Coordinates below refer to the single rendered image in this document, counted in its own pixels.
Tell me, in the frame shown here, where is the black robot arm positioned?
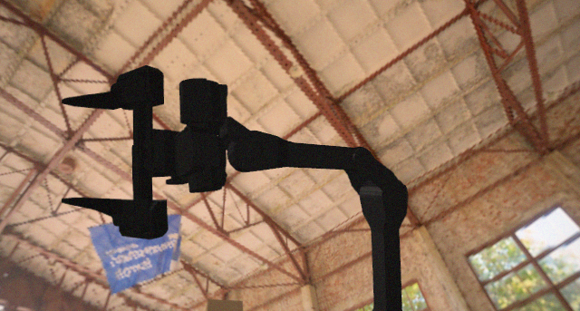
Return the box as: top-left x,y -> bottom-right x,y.
166,78 -> 409,311

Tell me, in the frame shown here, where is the long tan wooden rail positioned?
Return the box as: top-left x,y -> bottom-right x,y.
205,299 -> 243,311

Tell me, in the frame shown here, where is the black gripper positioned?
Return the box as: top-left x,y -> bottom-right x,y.
62,65 -> 177,240

